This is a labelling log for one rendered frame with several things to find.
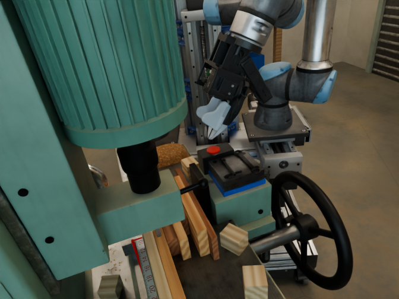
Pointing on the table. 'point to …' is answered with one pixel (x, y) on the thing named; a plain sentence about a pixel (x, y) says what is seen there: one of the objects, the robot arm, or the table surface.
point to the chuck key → (229, 168)
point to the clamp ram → (202, 196)
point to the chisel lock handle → (195, 185)
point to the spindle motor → (108, 67)
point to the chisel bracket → (138, 209)
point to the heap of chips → (171, 154)
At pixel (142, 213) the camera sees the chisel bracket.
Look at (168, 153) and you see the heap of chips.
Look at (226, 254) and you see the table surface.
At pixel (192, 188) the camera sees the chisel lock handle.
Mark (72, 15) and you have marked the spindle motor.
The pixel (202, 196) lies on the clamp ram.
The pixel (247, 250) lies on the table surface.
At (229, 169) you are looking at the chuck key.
